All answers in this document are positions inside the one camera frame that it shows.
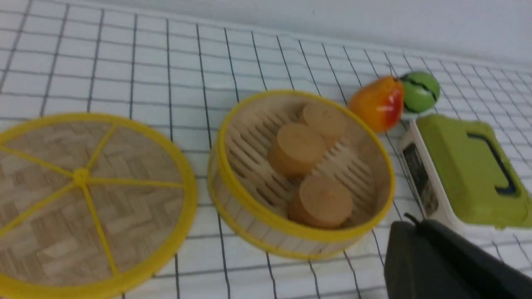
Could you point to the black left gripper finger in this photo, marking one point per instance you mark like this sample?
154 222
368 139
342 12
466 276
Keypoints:
427 260

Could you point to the yellow rimmed bamboo steamer lid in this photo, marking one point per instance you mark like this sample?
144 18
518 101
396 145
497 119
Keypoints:
92 206

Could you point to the white box with green lid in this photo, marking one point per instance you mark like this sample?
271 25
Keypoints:
461 177

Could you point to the yellow rimmed bamboo steamer basket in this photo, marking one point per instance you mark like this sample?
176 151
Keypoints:
253 197

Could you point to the round tan bun front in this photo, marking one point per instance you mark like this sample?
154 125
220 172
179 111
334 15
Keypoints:
321 202

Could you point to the round tan bun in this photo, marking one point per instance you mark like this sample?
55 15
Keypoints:
296 150
321 202
326 120

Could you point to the orange red toy mango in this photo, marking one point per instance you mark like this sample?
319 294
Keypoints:
379 104

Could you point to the round tan bun back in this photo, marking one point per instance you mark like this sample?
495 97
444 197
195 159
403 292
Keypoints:
326 120

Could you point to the round tan bun middle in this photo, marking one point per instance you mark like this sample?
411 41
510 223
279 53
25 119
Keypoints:
296 150

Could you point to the green toy watermelon ball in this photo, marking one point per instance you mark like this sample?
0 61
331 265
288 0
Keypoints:
421 91

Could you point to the white black grid tablecloth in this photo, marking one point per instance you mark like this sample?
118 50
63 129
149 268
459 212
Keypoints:
182 75

